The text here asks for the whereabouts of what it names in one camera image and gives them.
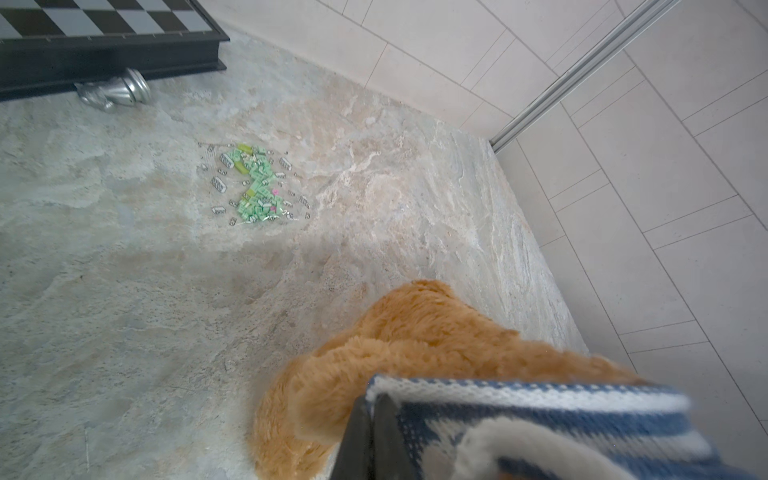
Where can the green brick pattern plastic bag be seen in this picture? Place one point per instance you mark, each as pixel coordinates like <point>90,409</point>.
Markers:
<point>253,184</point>

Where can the blue white striped sweater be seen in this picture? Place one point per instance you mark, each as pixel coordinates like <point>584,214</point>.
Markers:
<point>473,429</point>

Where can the folded black chess board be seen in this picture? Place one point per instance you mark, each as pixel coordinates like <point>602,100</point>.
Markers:
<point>49,47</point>

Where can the brown teddy bear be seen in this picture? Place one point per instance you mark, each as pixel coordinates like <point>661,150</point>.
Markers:
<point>421,329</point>

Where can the silver chess piece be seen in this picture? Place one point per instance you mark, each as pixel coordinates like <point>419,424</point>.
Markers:
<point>128,89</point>

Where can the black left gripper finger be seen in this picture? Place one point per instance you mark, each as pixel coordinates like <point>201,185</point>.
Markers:
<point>373,447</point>

